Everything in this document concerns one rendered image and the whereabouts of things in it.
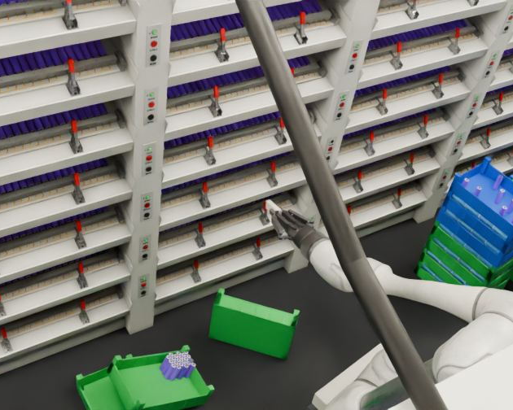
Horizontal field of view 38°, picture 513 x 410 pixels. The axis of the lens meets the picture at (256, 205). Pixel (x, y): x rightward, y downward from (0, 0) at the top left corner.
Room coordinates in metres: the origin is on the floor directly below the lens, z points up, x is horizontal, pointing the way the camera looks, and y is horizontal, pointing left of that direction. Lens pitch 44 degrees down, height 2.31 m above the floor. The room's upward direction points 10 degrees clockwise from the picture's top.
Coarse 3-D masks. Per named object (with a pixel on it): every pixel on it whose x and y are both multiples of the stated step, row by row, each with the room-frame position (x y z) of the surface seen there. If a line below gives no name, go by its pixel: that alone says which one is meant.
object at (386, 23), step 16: (384, 0) 2.21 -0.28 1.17; (400, 0) 2.24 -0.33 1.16; (416, 0) 2.29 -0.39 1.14; (432, 0) 2.31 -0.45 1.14; (448, 0) 2.35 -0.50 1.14; (464, 0) 2.38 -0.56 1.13; (480, 0) 2.41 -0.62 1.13; (496, 0) 2.44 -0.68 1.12; (384, 16) 2.17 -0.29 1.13; (400, 16) 2.20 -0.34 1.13; (416, 16) 2.21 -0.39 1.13; (432, 16) 2.25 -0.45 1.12; (448, 16) 2.30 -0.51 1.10; (464, 16) 2.36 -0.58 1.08; (384, 32) 2.13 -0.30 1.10; (400, 32) 2.18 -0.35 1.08
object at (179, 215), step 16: (256, 176) 1.96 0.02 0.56; (288, 176) 2.00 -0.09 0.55; (304, 176) 2.02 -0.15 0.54; (224, 192) 1.85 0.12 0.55; (240, 192) 1.87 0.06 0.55; (256, 192) 1.89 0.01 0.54; (272, 192) 1.93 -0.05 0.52; (176, 208) 1.74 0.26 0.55; (192, 208) 1.76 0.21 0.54; (208, 208) 1.77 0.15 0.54; (224, 208) 1.82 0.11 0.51; (160, 224) 1.67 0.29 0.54; (176, 224) 1.70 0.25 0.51
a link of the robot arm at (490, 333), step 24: (456, 336) 1.06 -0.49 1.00; (480, 336) 1.03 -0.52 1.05; (504, 336) 1.04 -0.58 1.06; (432, 360) 1.04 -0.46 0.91; (456, 360) 0.97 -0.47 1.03; (480, 360) 0.97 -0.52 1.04; (360, 384) 1.25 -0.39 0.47; (384, 384) 1.13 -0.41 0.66; (336, 408) 1.14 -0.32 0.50; (360, 408) 1.12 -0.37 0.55; (384, 408) 1.07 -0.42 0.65
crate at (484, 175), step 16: (464, 176) 2.21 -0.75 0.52; (480, 176) 2.28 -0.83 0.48; (496, 176) 2.26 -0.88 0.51; (464, 192) 2.12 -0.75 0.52; (480, 192) 2.18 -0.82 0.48; (496, 192) 2.20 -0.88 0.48; (512, 192) 2.20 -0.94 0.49; (480, 208) 2.06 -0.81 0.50; (496, 208) 2.10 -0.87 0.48; (496, 224) 2.01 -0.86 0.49; (512, 224) 1.98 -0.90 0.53
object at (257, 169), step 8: (280, 160) 2.03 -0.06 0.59; (288, 160) 2.04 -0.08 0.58; (296, 160) 2.07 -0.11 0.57; (248, 168) 1.95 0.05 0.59; (256, 168) 1.96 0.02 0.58; (264, 168) 1.98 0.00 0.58; (224, 176) 1.89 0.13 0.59; (232, 176) 1.90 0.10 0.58; (240, 176) 1.92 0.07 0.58; (200, 184) 1.83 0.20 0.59; (208, 184) 1.84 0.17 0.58; (216, 184) 1.86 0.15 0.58; (176, 192) 1.77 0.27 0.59; (184, 192) 1.78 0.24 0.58; (192, 192) 1.81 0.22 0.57; (208, 192) 1.83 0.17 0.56; (160, 200) 1.73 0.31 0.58; (168, 200) 1.75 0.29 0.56
